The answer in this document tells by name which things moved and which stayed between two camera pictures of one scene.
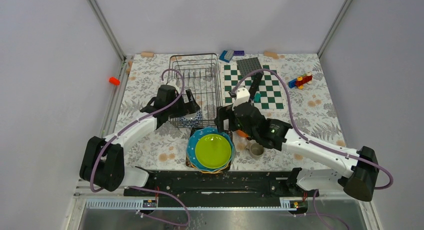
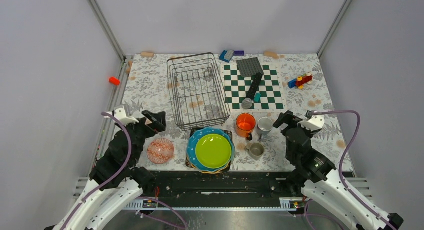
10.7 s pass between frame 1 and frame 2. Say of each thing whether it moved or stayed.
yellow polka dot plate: stayed
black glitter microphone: stayed
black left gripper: moved
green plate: stayed
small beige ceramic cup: stayed
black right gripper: moved
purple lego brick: stayed
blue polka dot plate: stayed
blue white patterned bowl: moved
